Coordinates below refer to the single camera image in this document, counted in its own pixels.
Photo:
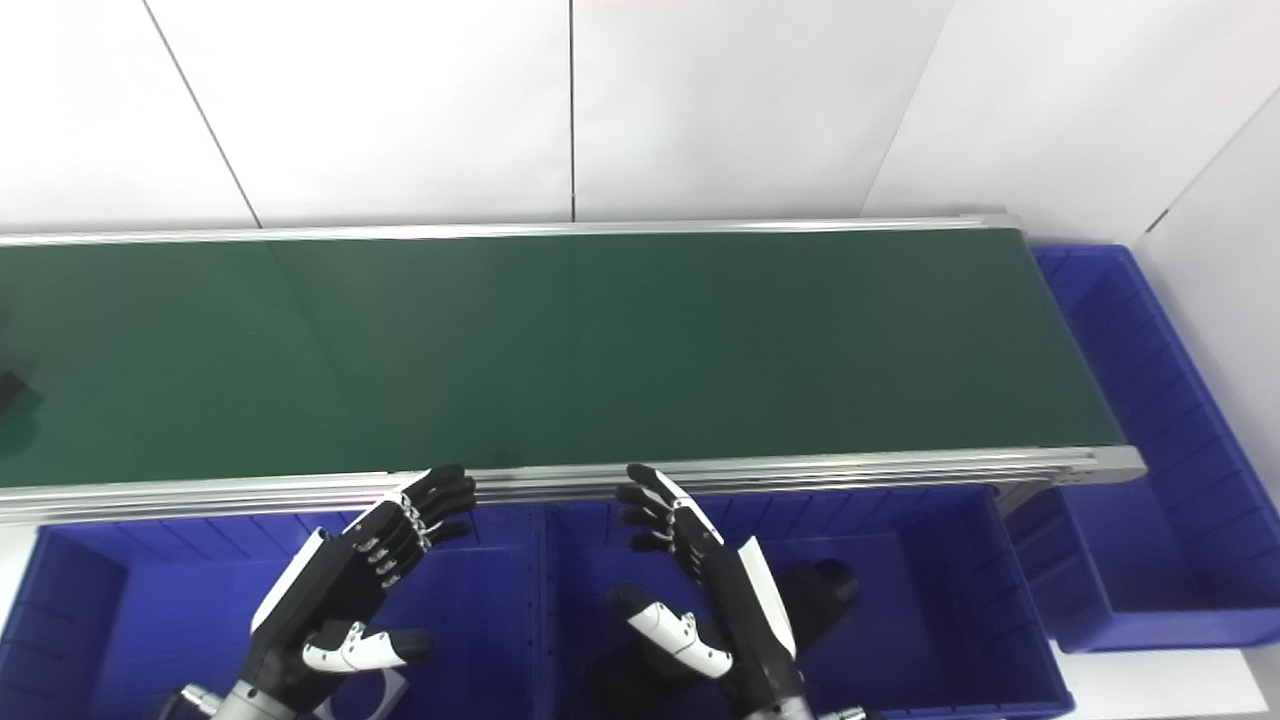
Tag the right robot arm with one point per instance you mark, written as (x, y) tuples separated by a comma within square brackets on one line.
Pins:
[(790, 711)]

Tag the green conveyor belt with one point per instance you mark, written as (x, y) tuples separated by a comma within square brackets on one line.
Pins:
[(560, 482), (600, 350)]

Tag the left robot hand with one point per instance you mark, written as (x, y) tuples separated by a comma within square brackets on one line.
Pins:
[(330, 590)]

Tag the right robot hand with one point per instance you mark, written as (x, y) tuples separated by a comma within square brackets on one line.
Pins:
[(745, 620)]

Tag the black cylinder block part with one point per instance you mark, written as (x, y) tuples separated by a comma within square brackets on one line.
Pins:
[(10, 390), (825, 595)]

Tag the blue plastic bin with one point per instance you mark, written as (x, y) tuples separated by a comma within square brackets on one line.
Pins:
[(920, 620), (150, 620), (1160, 560)]

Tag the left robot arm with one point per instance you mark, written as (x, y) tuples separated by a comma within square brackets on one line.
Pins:
[(245, 705)]

